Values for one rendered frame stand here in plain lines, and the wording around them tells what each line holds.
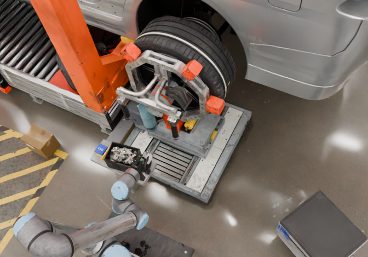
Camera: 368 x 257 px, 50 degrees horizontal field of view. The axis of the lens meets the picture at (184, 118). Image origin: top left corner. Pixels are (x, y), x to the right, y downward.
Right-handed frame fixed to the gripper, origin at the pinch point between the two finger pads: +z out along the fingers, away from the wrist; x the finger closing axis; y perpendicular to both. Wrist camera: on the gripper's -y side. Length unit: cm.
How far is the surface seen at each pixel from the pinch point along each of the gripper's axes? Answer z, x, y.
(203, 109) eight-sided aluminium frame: 25.5, -21.5, 26.6
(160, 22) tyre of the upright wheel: 36, 15, 69
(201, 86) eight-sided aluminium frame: 23, -20, 43
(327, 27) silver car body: 31, -75, 89
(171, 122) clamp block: 1.3, -11.6, 28.3
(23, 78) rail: 50, 139, -12
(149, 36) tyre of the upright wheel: 26, 16, 63
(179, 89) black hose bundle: 11.0, -10.6, 44.1
